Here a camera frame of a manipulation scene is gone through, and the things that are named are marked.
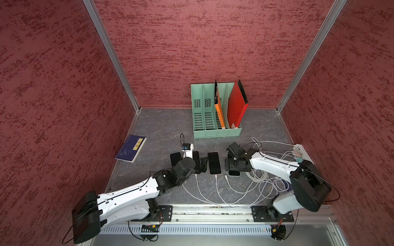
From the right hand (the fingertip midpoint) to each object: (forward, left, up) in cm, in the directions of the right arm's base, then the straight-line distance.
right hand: (233, 169), depth 88 cm
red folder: (+36, -5, +16) cm, 40 cm away
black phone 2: (-2, 0, -1) cm, 2 cm away
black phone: (+5, +11, -1) cm, 12 cm away
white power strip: (+13, -46, -1) cm, 48 cm away
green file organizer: (+39, +15, -1) cm, 42 cm away
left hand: (0, +20, +14) cm, 24 cm away
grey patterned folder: (+38, +1, +13) cm, 41 cm away
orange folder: (+26, +8, +25) cm, 36 cm away
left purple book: (+14, +64, +2) cm, 66 cm away
